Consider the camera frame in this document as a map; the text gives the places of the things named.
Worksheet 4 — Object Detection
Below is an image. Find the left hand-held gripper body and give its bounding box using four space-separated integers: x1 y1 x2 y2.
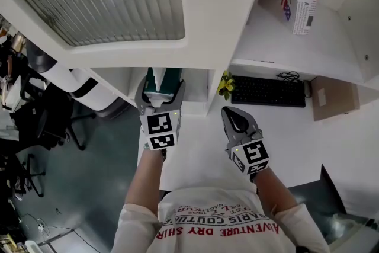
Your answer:
139 103 182 152

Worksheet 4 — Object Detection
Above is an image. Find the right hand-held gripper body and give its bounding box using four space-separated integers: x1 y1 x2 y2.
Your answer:
226 129 271 176

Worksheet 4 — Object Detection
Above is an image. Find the green box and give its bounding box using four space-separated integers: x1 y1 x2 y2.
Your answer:
143 67 183 102

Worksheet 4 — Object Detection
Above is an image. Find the white shelf cabinet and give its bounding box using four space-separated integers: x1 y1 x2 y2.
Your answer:
0 0 379 117

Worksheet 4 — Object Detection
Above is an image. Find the person's right forearm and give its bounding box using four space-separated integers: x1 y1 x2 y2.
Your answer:
252 167 300 217

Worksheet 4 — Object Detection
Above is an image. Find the person's left forearm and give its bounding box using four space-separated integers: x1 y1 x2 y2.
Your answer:
124 147 166 212

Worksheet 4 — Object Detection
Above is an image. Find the white desk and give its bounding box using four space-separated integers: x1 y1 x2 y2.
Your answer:
137 68 379 220

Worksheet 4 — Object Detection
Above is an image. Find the black keyboard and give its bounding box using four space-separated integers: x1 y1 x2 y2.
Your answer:
230 75 307 108

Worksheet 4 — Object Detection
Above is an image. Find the small yellow flower plant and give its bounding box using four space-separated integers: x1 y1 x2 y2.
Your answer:
217 70 236 101

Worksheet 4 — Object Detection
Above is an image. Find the dark computer mouse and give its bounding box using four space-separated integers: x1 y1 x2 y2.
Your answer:
303 79 313 99

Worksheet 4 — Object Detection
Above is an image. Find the white and black robot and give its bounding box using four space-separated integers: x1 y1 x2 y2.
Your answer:
25 38 131 120

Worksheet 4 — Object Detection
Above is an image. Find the white printed shirt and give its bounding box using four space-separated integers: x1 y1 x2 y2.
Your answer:
111 185 331 253

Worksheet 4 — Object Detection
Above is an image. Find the black office chair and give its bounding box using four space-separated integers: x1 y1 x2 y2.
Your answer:
0 139 47 198
11 82 97 152

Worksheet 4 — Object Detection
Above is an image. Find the brown cardboard sheet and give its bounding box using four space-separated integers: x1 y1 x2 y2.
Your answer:
310 76 361 122

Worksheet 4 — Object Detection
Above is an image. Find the black wire ornament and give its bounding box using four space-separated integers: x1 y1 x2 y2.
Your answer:
276 71 301 82

